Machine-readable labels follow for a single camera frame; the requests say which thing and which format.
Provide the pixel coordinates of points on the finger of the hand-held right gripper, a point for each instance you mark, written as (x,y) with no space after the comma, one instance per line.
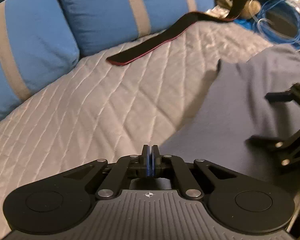
(293,147)
(280,96)

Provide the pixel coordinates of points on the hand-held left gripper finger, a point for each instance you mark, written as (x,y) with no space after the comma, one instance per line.
(154,166)
(148,166)

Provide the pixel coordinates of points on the blue-grey fleece garment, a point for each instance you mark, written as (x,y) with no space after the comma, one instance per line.
(227,105)

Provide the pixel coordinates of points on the bright blue cloth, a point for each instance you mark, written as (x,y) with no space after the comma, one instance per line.
(243,24)

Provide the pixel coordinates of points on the grey quilted bedspread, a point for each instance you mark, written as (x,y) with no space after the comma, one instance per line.
(90,105)

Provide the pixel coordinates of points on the beige plush toy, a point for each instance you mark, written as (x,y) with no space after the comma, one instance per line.
(250,8)

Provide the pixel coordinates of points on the blue grey-striped pillow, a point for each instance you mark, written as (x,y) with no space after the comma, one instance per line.
(35,45)
(102,10)

